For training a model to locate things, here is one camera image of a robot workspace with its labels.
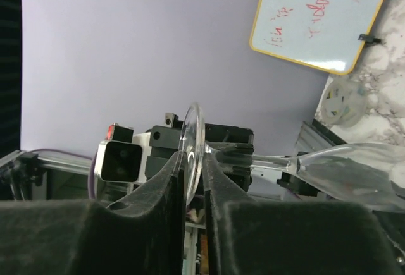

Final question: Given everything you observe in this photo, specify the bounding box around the clear wine glass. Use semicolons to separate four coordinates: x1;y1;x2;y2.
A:
178;102;404;213

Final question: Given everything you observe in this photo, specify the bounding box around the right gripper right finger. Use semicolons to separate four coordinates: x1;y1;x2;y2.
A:
202;155;402;274

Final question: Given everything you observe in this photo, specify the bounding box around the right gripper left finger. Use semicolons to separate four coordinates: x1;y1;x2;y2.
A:
1;153;184;274

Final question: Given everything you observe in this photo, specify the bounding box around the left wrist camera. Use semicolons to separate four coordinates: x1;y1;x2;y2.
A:
94;123;151;183

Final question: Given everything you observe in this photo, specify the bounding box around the clear tape roll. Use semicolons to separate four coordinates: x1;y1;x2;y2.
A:
320;79;368;128

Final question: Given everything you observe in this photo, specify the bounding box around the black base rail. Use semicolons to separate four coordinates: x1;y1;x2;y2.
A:
294;119;346;155

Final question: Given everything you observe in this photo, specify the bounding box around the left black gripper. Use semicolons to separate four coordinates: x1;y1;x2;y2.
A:
145;113;254;191

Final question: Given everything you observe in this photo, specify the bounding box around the small whiteboard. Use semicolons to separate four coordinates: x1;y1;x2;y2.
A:
249;0;384;75

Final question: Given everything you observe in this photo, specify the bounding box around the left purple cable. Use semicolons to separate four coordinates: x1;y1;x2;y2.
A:
31;148;99;200

